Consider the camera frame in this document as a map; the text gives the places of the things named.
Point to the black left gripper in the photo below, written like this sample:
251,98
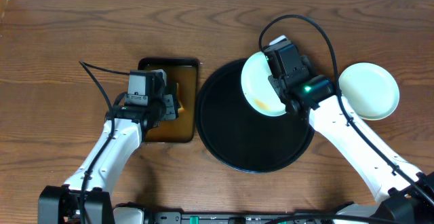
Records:
171,106

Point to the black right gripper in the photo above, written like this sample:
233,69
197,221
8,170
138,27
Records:
306,62

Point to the light blue plate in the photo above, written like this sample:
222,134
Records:
257,88

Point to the pale green plate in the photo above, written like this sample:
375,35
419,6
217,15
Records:
370,89

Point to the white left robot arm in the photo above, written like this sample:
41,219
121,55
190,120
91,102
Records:
86,195

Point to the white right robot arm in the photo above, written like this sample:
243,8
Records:
404,194

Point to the rectangular black tray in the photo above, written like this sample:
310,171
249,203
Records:
185,72

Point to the round black tray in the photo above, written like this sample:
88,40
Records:
238,135

